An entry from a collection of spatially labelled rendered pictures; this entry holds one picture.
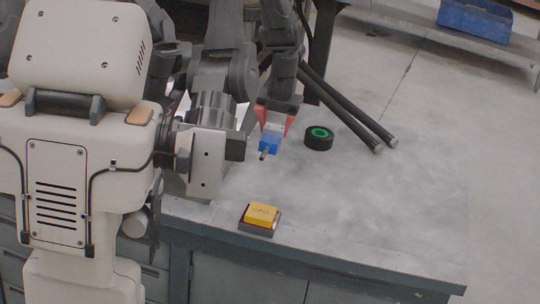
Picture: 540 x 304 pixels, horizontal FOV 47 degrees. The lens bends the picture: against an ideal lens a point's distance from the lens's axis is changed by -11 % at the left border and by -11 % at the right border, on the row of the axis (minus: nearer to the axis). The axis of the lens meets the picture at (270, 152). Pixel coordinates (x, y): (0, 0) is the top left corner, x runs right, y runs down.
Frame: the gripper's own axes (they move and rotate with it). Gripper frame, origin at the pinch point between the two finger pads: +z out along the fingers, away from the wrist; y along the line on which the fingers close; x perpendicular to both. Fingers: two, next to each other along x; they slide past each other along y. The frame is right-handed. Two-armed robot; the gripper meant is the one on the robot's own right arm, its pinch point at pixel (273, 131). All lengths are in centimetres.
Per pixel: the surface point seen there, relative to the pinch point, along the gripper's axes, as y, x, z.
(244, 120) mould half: 10.1, -13.7, 5.7
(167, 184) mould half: 20.4, 13.5, 12.7
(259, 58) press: 22, -79, 14
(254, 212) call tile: -1.3, 16.4, 11.9
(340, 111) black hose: -11.6, -37.0, 7.7
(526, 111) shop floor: -126, -293, 85
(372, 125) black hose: -21.4, -38.7, 10.1
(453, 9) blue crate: -61, -354, 42
